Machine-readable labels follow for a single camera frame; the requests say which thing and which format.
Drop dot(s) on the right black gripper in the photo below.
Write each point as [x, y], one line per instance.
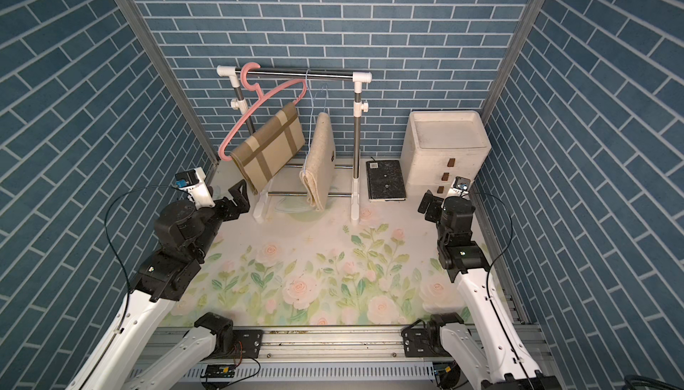
[435, 207]

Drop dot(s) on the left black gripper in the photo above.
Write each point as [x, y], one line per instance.
[243, 202]

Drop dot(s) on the brown plaid scarf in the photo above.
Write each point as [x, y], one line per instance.
[265, 153]

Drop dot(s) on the beige scarf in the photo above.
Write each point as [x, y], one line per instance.
[317, 171]

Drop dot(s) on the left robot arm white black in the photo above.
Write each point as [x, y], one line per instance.
[186, 230]

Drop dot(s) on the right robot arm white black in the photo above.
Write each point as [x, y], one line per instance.
[499, 360]

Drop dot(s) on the black digital scale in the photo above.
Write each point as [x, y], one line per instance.
[385, 180]

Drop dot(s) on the white drawer cabinet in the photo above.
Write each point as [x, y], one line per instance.
[441, 145]

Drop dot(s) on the floral table mat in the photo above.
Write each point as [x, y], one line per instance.
[301, 266]

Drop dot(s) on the metal clothes rack white joints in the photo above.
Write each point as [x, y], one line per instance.
[249, 97]

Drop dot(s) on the small green circuit board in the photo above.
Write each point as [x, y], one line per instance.
[219, 371]

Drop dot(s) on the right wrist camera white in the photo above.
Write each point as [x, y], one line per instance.
[460, 187]

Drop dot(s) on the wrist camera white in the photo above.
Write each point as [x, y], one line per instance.
[193, 183]
[460, 187]

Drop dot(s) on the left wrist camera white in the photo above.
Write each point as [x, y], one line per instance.
[193, 183]

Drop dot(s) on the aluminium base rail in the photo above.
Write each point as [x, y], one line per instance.
[375, 353]

